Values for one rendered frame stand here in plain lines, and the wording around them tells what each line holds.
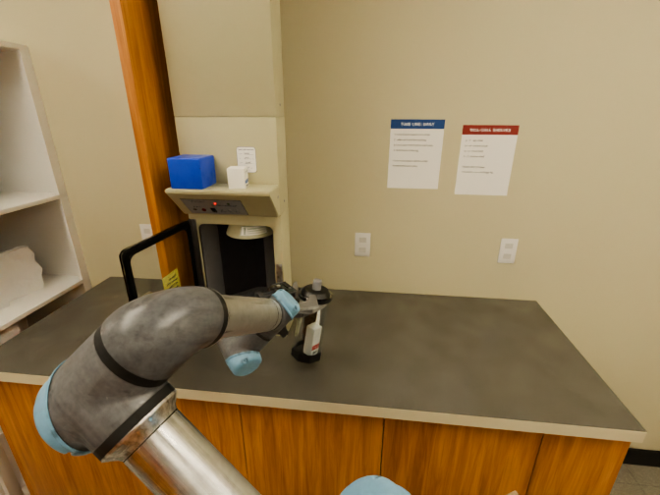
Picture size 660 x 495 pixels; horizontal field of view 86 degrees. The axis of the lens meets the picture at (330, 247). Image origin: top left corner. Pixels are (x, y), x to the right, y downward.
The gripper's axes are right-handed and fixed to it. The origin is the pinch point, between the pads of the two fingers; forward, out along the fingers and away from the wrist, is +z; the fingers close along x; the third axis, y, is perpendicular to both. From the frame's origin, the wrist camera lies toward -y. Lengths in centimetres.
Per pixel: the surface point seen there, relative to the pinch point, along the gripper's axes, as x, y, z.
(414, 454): -36, -41, 16
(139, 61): 44, 64, -34
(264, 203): 15.3, 28.0, -9.7
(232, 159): 30, 39, -13
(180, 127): 42, 47, -25
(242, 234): 30.0, 13.7, -9.8
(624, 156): -39, 50, 115
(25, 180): 145, 12, -66
